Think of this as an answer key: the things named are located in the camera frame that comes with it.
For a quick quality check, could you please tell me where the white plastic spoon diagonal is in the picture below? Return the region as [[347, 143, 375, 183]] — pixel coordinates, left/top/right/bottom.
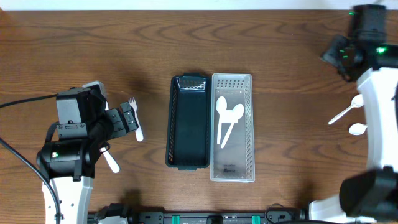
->
[[328, 94, 364, 125]]

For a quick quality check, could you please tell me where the white plastic spoon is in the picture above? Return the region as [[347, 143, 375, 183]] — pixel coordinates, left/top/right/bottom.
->
[[348, 123, 368, 136], [216, 96, 227, 144], [221, 104, 244, 149]]

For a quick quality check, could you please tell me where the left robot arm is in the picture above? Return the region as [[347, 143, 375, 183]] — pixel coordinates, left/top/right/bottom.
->
[[37, 86, 139, 223]]

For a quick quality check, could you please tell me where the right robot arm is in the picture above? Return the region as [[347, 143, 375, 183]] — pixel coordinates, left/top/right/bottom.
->
[[307, 4, 397, 223]]

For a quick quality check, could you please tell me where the black plastic basket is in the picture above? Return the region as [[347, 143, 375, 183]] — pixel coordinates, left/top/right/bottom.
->
[[165, 73, 211, 171]]

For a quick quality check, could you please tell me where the clear plastic basket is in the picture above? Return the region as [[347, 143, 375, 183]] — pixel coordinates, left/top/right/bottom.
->
[[210, 73, 255, 182]]

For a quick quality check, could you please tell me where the left black cable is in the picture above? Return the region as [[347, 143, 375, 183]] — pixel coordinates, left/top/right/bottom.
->
[[0, 93, 63, 224]]

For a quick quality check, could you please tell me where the black mounting rail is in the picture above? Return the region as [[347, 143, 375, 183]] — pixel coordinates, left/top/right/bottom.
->
[[87, 203, 307, 224]]

